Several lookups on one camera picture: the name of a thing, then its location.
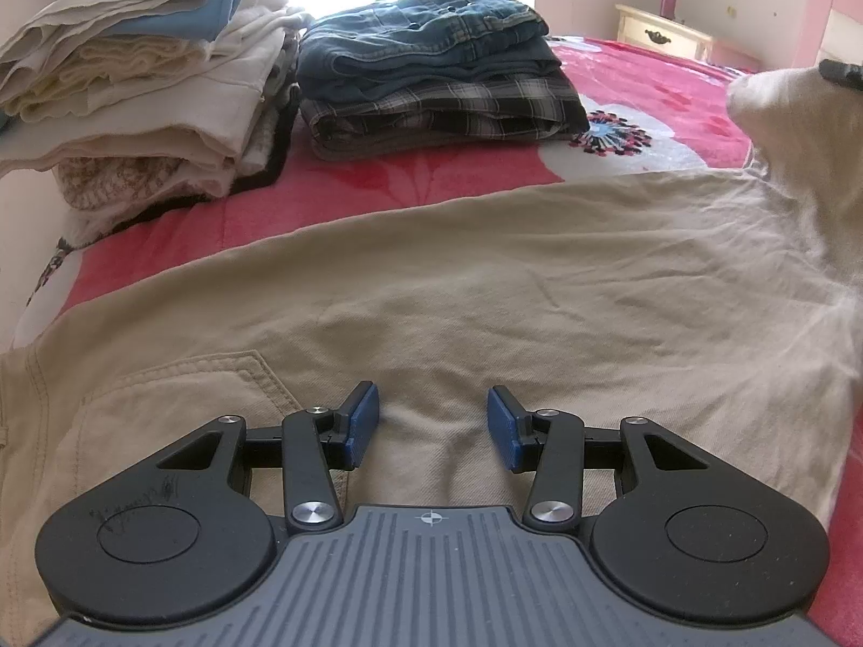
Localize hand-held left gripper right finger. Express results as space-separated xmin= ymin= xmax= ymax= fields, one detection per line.
xmin=487 ymin=384 xmax=710 ymax=532

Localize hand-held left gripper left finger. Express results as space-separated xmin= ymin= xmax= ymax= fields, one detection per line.
xmin=158 ymin=381 xmax=380 ymax=535

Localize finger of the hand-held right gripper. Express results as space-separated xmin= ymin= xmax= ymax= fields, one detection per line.
xmin=819 ymin=59 xmax=863 ymax=91

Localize beige pants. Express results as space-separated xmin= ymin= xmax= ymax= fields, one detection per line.
xmin=0 ymin=66 xmax=863 ymax=628

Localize stack of denim plaid clothes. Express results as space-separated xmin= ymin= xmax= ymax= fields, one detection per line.
xmin=297 ymin=0 xmax=591 ymax=161

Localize stack of light folded clothes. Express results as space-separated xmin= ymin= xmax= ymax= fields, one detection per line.
xmin=0 ymin=0 xmax=311 ymax=237

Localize pink headboard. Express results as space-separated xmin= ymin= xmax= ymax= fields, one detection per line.
xmin=711 ymin=0 xmax=863 ymax=75

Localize cream nightstand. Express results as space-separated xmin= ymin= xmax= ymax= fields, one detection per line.
xmin=615 ymin=3 xmax=714 ymax=63

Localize red floral blanket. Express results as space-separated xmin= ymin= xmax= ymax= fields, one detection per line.
xmin=27 ymin=35 xmax=863 ymax=635

